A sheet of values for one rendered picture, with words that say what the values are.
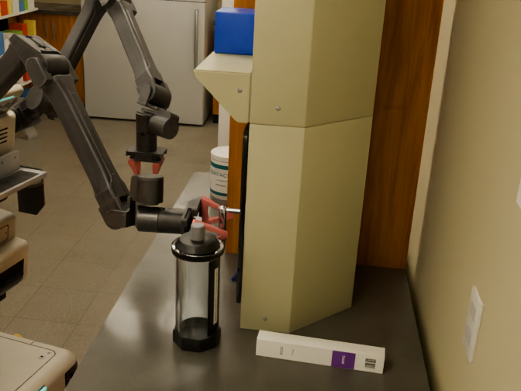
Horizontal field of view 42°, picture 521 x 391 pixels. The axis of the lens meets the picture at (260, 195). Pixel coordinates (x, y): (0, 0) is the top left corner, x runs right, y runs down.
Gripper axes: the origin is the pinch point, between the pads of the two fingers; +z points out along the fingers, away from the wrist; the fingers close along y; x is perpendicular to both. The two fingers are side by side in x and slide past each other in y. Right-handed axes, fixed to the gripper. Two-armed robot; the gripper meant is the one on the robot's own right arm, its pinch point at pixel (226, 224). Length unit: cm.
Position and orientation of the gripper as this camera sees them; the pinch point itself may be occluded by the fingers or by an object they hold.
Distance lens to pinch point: 150.6
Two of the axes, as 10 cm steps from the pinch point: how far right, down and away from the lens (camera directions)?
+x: -0.3, 9.1, 4.2
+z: 10.0, 0.6, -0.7
